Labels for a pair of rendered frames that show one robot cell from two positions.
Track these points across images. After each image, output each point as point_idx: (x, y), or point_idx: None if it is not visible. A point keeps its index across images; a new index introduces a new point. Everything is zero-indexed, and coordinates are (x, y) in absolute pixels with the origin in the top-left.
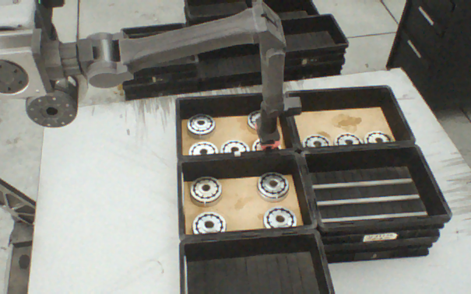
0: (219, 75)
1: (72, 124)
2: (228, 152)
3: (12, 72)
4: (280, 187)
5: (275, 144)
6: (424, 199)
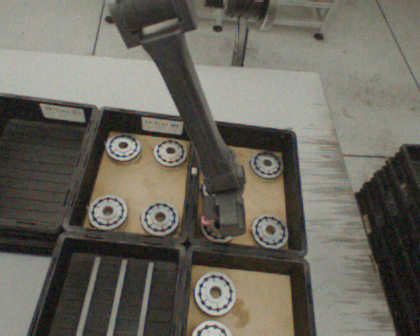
0: None
1: (299, 89)
2: None
3: None
4: (152, 224)
5: (202, 216)
6: None
